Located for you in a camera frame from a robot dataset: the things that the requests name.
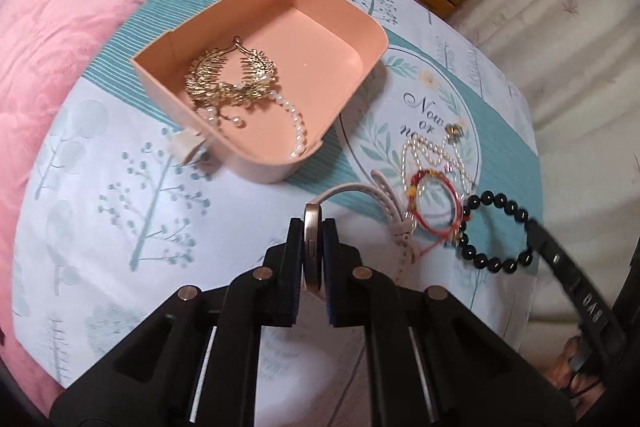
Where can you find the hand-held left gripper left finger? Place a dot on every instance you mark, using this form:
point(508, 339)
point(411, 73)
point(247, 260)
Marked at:
point(289, 263)

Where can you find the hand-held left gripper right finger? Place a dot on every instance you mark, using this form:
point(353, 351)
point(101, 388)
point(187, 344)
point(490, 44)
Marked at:
point(331, 263)

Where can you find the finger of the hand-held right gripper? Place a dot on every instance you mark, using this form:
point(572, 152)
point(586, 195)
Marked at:
point(575, 287)

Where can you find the pink plastic tray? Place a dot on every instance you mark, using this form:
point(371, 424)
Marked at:
point(320, 72)

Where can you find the person's right hand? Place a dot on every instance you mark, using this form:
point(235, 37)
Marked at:
point(565, 364)

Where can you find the leaf printed tablecloth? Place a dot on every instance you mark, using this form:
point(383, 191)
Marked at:
point(125, 217)

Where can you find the small gold charm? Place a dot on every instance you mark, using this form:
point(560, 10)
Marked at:
point(454, 132)

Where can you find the gold hair comb with pearls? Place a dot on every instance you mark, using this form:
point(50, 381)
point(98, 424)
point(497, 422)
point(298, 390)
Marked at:
point(235, 79)

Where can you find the pink fluffy blanket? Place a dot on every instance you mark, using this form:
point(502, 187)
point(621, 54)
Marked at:
point(40, 72)

